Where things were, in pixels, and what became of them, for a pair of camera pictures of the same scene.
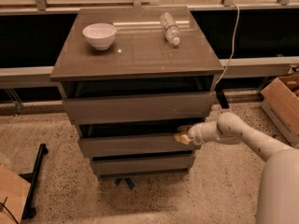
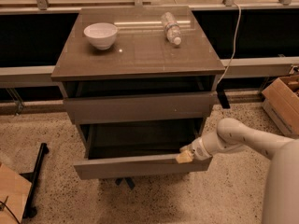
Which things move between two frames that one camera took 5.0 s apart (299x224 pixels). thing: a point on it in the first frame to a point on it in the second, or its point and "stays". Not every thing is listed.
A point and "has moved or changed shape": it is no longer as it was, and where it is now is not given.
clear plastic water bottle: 172,30 stays
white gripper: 195,133 to 198,149
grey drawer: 132,144 has moved or changed shape
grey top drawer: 142,107 stays
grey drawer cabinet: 130,78 stays
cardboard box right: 279,102 stays
